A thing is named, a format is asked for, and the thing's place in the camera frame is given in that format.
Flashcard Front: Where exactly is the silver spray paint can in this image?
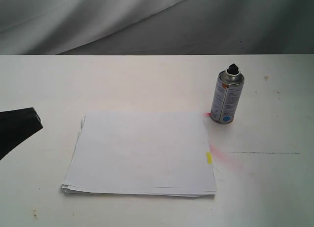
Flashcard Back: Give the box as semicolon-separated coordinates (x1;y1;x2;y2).
210;63;244;124

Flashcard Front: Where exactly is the grey backdrop cloth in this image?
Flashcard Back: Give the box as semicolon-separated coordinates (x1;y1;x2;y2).
0;0;314;55

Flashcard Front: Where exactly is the stack of white paper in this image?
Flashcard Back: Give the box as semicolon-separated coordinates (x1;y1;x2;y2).
62;112;217;197

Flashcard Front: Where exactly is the yellow sticky tab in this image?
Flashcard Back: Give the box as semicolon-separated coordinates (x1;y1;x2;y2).
206;152;212;164

